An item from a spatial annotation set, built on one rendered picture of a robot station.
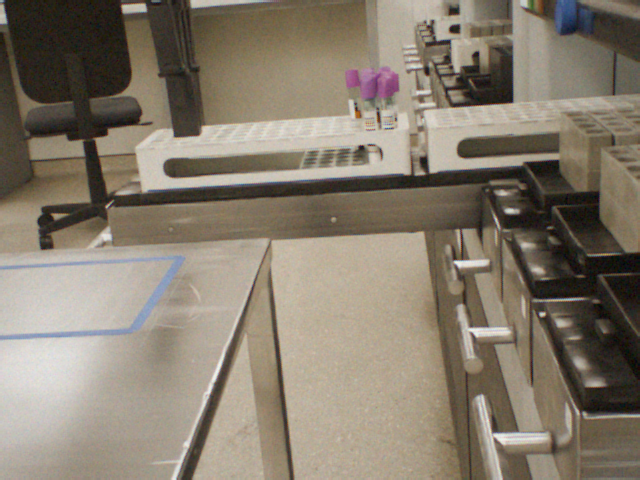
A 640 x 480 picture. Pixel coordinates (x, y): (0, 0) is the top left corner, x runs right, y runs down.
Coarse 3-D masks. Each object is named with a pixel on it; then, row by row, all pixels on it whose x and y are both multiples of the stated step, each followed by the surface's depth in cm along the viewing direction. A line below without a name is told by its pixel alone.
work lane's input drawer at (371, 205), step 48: (144, 192) 92; (192, 192) 91; (240, 192) 90; (288, 192) 90; (336, 192) 89; (384, 192) 88; (432, 192) 88; (480, 192) 87; (96, 240) 98; (144, 240) 92; (192, 240) 92
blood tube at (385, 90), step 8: (384, 80) 86; (384, 88) 87; (392, 88) 87; (384, 96) 87; (384, 104) 87; (392, 104) 88; (384, 112) 88; (392, 112) 88; (384, 120) 88; (392, 120) 88; (384, 128) 89; (392, 128) 88
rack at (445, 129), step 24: (624, 96) 94; (432, 120) 91; (456, 120) 90; (480, 120) 89; (504, 120) 88; (528, 120) 87; (552, 120) 86; (432, 144) 88; (456, 144) 88; (480, 144) 97; (504, 144) 97; (528, 144) 97; (552, 144) 97; (432, 168) 89; (456, 168) 89
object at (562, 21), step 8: (560, 0) 68; (568, 0) 67; (560, 8) 68; (568, 8) 67; (576, 8) 67; (560, 16) 68; (568, 16) 67; (576, 16) 67; (560, 24) 68; (568, 24) 67; (576, 24) 68; (560, 32) 68; (568, 32) 68
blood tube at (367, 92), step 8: (360, 80) 87; (368, 80) 87; (360, 88) 87; (368, 88) 87; (360, 96) 88; (368, 96) 87; (368, 104) 88; (368, 112) 88; (368, 120) 88; (376, 120) 89; (368, 128) 89; (376, 128) 89; (368, 144) 89; (368, 152) 90; (376, 152) 89; (376, 160) 90
